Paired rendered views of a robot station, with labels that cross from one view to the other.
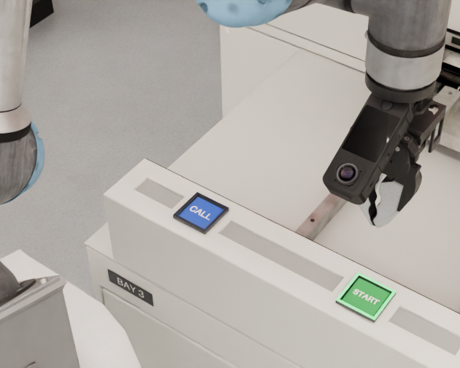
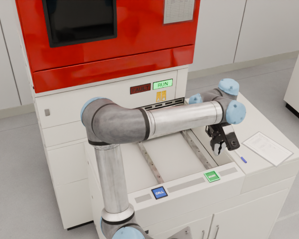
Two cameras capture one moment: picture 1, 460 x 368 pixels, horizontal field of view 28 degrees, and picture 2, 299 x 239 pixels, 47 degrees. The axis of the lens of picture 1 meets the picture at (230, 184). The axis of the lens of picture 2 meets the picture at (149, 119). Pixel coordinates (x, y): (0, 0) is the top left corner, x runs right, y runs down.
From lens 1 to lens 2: 1.05 m
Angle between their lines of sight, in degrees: 44
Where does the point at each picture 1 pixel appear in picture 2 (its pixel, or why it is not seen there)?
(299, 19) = (80, 133)
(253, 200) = (136, 186)
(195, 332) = (164, 228)
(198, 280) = (168, 210)
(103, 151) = not seen: outside the picture
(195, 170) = not seen: hidden behind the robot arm
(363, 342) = (221, 185)
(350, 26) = not seen: hidden behind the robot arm
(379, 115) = (227, 127)
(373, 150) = (233, 134)
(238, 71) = (59, 163)
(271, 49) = (71, 149)
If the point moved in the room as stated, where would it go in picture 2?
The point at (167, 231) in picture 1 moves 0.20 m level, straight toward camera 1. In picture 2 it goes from (159, 204) to (204, 222)
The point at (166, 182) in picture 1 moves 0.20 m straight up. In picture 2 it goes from (140, 194) to (140, 161)
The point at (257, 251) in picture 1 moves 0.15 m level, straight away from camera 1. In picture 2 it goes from (181, 188) to (152, 173)
